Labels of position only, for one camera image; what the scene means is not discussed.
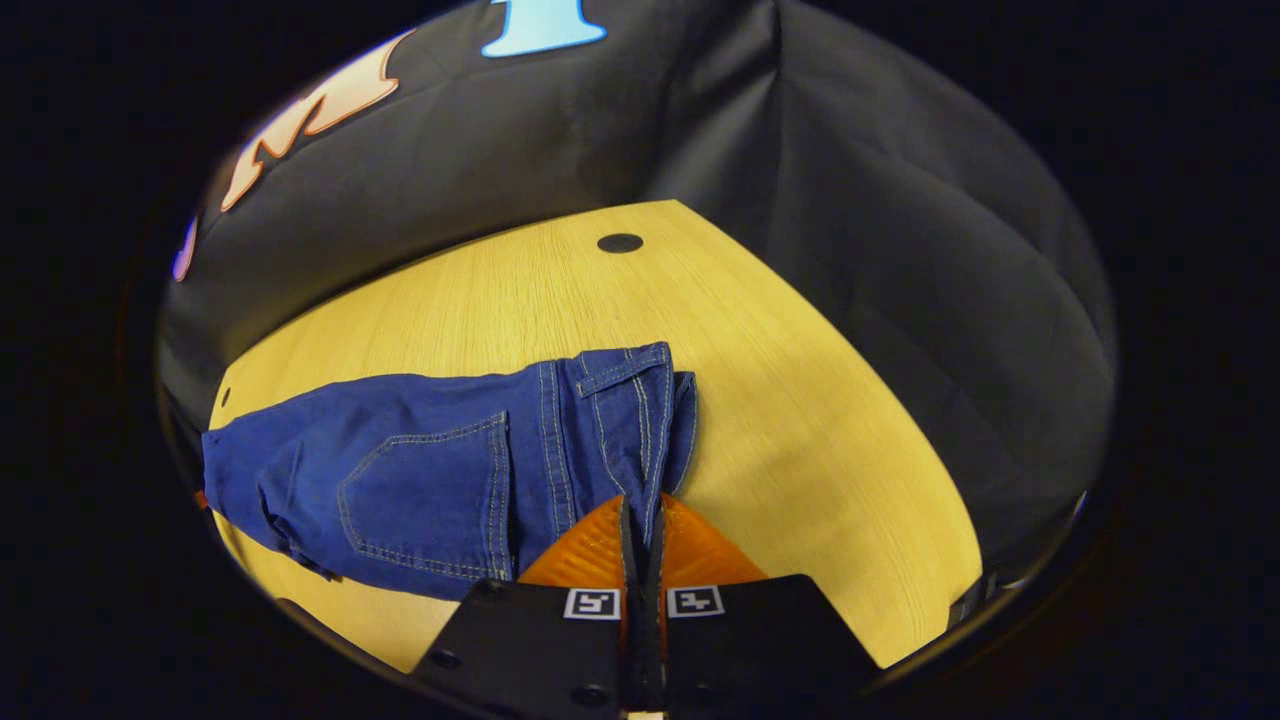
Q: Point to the blue denim jeans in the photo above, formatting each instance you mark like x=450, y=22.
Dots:
x=430, y=470

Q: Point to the black table edge clamp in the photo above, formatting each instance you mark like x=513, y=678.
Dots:
x=970, y=600

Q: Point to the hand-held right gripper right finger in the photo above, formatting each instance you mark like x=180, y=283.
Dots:
x=760, y=640

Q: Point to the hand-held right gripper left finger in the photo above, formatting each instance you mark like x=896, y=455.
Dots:
x=530, y=640

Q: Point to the black backdrop cloth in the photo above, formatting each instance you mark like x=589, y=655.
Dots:
x=850, y=250

